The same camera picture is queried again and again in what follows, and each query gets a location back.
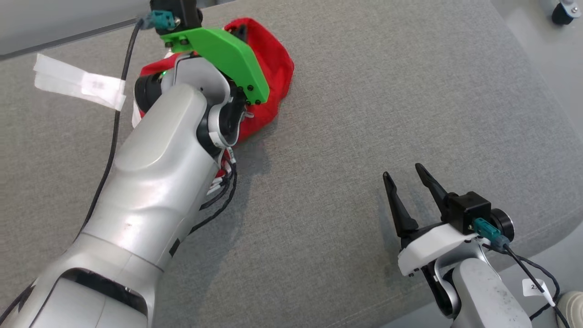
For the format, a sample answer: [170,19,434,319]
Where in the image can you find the black right camera cable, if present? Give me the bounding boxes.
[501,244,572,328]

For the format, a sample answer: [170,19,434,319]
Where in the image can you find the black caster wheel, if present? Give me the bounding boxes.
[551,0,583,26]

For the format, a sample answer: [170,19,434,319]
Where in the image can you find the white tape cable label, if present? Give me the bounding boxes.
[33,53,127,111]

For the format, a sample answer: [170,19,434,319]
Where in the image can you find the teal right cable connector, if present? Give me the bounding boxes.
[473,218,511,253]

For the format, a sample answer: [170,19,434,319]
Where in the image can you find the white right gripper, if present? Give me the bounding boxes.
[383,163,480,277]

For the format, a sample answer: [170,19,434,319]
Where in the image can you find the black camera cable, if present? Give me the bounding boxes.
[0,18,146,325]
[501,244,572,328]

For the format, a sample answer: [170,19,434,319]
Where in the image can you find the red shorts with white stripes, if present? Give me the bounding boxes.
[131,17,295,179]

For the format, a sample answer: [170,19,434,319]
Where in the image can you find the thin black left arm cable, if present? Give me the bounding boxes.
[188,150,238,235]

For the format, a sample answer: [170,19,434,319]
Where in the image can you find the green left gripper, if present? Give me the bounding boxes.
[160,24,271,106]

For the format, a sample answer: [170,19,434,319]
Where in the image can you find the teal left cable connector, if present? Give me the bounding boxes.
[139,10,180,31]

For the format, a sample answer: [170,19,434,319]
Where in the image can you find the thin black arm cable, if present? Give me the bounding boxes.
[483,244,562,322]
[188,150,238,235]

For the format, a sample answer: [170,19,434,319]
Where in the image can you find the teal cable connector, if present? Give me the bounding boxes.
[473,218,511,253]
[139,10,180,31]

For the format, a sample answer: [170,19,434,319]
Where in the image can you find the small white cable tag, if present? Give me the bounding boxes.
[522,278,557,307]

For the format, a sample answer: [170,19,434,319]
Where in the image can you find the black left camera cable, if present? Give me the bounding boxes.
[0,18,146,325]

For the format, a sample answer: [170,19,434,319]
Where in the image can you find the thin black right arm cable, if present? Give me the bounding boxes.
[483,244,562,322]

